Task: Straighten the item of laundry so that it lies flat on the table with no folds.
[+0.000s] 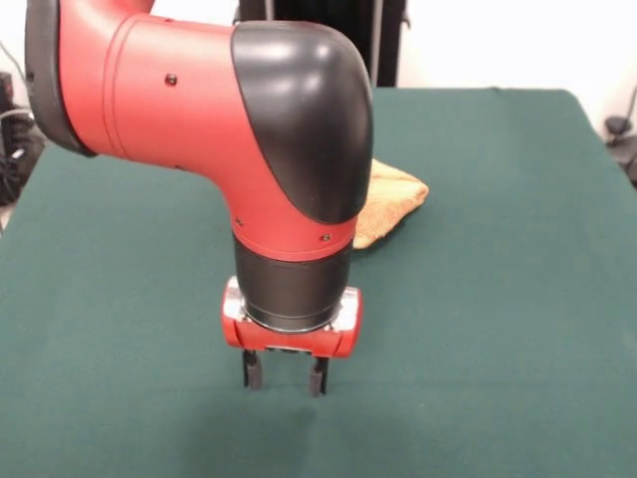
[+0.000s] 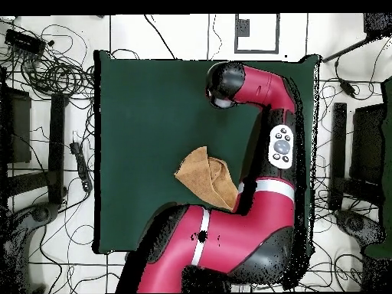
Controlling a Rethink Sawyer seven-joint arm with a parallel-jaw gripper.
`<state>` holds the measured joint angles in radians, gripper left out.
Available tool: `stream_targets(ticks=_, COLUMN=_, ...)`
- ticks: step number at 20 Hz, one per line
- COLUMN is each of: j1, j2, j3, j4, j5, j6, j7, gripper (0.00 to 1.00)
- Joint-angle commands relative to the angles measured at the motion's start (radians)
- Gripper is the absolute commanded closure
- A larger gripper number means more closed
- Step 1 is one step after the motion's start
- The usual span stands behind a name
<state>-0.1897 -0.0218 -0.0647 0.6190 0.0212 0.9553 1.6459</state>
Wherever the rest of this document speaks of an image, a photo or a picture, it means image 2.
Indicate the tan terry towel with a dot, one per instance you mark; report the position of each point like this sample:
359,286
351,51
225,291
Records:
199,177

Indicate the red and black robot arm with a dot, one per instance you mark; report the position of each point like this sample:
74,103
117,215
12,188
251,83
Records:
263,88

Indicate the dark flat box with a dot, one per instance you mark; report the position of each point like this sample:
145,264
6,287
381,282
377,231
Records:
18,128
367,144

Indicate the dark green table cloth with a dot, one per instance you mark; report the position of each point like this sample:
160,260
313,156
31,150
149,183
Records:
137,107

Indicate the black power strip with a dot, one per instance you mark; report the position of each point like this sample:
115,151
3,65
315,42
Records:
81,165

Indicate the black upright bar stand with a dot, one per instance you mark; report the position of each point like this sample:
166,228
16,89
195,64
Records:
339,147
56,147

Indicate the grey curved base foot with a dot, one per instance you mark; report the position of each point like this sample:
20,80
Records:
39,214
356,223

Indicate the dark grey power adapter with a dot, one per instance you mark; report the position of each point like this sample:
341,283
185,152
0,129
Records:
347,88

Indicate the dark tripod rod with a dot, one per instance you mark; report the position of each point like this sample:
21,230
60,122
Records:
346,50

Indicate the black electronics box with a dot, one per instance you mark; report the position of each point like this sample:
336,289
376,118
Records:
23,41

